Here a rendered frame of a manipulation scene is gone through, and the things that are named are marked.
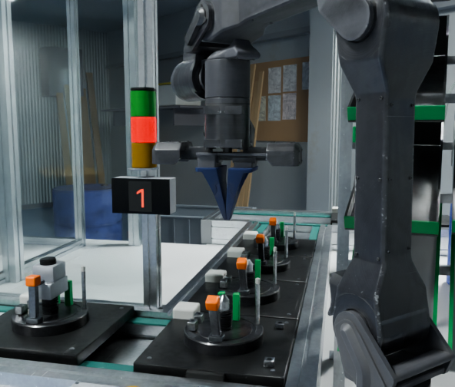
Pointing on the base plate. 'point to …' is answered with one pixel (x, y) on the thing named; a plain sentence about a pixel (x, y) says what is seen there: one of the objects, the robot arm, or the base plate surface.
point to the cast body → (58, 274)
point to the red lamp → (143, 129)
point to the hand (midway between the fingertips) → (227, 193)
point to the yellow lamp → (142, 155)
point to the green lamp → (143, 103)
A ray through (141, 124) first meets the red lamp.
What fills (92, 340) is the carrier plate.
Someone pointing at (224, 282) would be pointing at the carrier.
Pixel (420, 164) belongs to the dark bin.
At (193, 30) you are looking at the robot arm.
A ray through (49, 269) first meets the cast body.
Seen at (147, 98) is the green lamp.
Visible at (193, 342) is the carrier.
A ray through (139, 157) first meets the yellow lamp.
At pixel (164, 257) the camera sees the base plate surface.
